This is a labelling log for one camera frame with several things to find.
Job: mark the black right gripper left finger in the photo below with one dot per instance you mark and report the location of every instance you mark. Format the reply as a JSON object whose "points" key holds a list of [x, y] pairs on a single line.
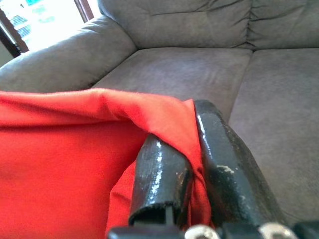
{"points": [[159, 179]]}

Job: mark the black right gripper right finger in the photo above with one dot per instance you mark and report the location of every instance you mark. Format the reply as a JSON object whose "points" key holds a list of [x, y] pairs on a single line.
{"points": [[229, 174]]}

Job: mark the red pillow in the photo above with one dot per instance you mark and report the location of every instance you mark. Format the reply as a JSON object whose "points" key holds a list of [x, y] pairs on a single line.
{"points": [[62, 161]]}

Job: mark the dark grey fabric sofa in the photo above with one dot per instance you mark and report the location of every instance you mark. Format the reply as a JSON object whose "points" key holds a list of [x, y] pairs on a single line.
{"points": [[187, 69]]}

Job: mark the brown door frame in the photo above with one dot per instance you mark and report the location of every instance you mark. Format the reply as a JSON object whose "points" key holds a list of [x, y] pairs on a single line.
{"points": [[20, 46]]}

